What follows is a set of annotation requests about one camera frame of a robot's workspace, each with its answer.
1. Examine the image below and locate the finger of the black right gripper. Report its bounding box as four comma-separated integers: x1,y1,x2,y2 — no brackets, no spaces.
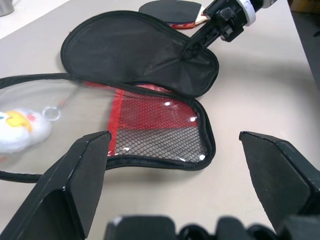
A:
186,28,222,61
178,21,218,61

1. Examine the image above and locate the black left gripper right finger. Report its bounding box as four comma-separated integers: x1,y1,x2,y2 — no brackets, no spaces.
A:
238,130,320,233

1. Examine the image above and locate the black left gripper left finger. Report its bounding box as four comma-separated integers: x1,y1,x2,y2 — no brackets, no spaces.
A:
0,130,112,240

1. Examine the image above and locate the black and red paddle case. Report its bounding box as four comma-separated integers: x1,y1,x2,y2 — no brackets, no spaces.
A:
0,10,220,185

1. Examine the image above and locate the black rubber table tennis paddle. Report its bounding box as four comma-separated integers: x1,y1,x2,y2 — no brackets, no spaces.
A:
138,0,213,30

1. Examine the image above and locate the steel watering can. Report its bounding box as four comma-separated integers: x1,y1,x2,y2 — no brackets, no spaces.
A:
0,0,16,17

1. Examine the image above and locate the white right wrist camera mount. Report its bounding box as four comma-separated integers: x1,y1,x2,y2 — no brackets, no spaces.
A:
236,0,258,27

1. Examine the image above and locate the white plush toy keychain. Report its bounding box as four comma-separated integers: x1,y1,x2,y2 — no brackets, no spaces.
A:
0,96,73,161

